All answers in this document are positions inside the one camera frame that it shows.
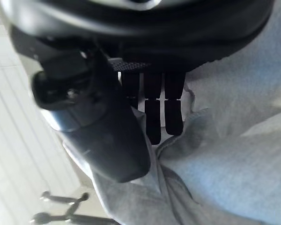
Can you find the black clothes rack base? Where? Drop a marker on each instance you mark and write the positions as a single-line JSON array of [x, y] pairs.
[[61, 212]]

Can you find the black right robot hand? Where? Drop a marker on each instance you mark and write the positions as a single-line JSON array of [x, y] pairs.
[[121, 35]]

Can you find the light blue garment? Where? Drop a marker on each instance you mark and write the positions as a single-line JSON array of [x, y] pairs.
[[215, 150]]

